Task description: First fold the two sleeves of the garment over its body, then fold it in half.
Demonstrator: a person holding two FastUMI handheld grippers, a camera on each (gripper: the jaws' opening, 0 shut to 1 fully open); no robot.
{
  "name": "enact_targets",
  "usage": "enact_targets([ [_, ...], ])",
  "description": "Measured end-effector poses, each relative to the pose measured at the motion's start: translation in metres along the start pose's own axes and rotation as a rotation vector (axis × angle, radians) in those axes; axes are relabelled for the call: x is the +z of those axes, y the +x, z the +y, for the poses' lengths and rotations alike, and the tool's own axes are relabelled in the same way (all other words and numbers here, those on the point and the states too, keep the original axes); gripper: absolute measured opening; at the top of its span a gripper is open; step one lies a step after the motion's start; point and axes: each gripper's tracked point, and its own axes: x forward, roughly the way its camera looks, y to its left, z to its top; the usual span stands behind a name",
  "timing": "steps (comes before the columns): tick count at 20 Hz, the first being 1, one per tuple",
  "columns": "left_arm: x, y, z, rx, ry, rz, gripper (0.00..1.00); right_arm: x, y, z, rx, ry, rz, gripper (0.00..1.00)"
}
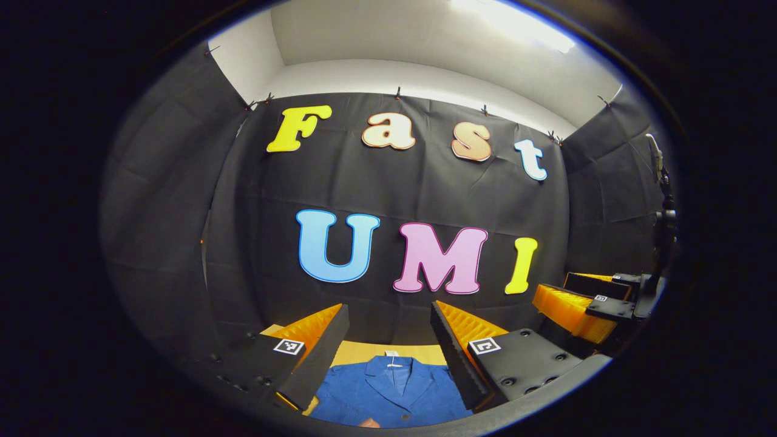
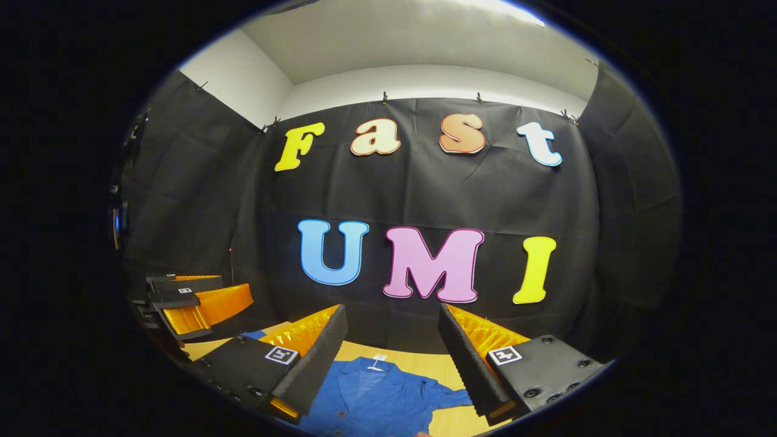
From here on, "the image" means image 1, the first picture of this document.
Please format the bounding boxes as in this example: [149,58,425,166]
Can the blue jacket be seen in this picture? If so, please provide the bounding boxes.
[310,351,474,429]

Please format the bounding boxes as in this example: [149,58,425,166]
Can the black backdrop cloth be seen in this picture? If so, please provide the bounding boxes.
[100,42,677,347]

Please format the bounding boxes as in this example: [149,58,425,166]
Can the row of black cloth clips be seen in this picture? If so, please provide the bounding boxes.
[205,44,611,146]

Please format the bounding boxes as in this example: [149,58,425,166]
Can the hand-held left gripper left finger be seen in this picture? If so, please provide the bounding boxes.
[200,303,351,412]

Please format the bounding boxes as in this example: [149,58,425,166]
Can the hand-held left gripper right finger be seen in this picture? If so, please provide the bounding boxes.
[430,300,612,413]

